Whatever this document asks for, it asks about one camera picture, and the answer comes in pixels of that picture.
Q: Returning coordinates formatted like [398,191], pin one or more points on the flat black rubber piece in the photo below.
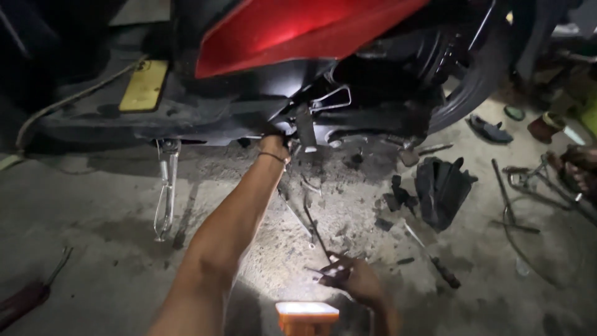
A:
[384,224]

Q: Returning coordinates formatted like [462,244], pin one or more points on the small black plastic fragment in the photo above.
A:
[399,196]

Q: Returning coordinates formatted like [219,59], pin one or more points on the person's right fingers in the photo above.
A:
[336,273]

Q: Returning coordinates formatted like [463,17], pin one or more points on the brown cup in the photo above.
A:
[543,128]

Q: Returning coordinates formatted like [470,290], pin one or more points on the green round lid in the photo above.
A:
[514,113]

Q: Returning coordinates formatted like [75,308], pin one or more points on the thin dark metal rod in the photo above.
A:
[316,228]

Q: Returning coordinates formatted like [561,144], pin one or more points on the small hammer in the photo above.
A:
[410,157]

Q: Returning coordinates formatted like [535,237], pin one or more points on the black brake shoe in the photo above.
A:
[489,130]

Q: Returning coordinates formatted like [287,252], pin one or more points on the person's left hand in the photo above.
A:
[274,144]

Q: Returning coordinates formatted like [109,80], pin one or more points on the black scooter rear tyre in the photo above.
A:
[475,88]

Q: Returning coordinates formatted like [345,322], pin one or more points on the chrome scooter side stand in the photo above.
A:
[168,177]

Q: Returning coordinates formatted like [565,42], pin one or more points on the dark thread wrist band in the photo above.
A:
[275,157]

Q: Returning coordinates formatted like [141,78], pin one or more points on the red and black scooter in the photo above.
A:
[298,32]

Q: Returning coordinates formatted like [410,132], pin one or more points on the yellow plate on footboard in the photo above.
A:
[143,86]

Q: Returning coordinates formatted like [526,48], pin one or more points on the large black plastic cover panel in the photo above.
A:
[441,193]

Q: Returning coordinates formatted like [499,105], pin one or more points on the slim metal spanner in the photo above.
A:
[296,217]

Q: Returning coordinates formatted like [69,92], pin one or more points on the grey metal pliers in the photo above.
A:
[524,175]

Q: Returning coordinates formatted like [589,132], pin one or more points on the dark metal pliers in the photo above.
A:
[313,270]

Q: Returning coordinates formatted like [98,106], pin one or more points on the black metal bar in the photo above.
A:
[503,189]

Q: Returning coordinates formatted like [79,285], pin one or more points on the orange work light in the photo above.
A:
[305,317]

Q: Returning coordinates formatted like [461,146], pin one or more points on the person's right hand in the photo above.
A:
[361,282]

